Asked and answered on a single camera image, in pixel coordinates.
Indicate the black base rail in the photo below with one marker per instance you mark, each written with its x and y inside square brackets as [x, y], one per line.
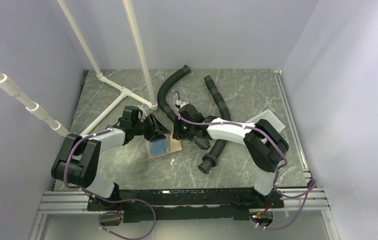
[188, 204]

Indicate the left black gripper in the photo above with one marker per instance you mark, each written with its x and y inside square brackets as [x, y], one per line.
[159, 130]

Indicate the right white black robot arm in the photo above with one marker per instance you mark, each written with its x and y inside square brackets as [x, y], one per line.
[265, 144]

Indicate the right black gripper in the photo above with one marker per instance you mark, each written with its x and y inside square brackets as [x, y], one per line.
[177, 133]

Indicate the tan leather card holder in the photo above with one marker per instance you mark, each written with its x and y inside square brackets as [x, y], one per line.
[162, 147]

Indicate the clear plastic card tray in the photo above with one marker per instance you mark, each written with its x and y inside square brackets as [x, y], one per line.
[270, 117]

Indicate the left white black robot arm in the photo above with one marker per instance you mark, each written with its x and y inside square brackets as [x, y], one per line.
[77, 161]

